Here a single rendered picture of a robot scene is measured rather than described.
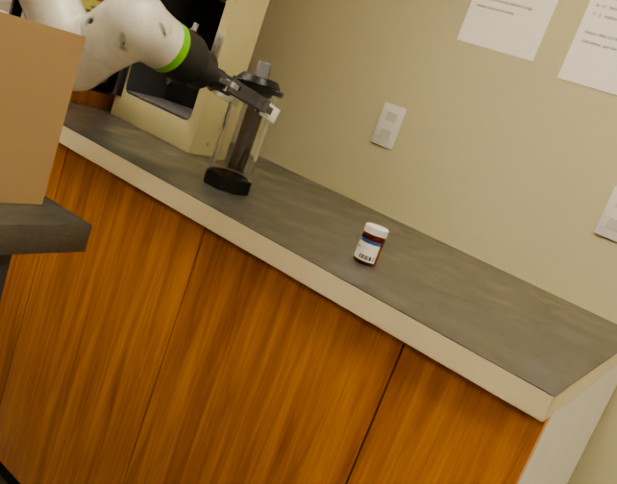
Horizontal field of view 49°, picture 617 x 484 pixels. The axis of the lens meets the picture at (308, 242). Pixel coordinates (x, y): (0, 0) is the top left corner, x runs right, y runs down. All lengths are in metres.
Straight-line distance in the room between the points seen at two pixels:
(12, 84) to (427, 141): 1.18
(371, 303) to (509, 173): 0.78
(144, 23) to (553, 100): 0.99
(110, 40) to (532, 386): 0.81
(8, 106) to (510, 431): 0.78
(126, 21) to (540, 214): 1.04
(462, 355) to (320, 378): 0.27
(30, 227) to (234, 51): 0.95
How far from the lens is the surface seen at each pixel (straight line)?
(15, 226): 0.88
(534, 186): 1.72
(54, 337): 1.66
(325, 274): 1.09
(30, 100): 0.91
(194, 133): 1.71
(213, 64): 1.27
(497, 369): 0.98
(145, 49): 1.15
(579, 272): 1.69
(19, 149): 0.93
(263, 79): 1.39
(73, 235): 0.93
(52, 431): 1.70
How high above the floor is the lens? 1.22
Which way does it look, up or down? 13 degrees down
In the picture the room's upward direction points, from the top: 20 degrees clockwise
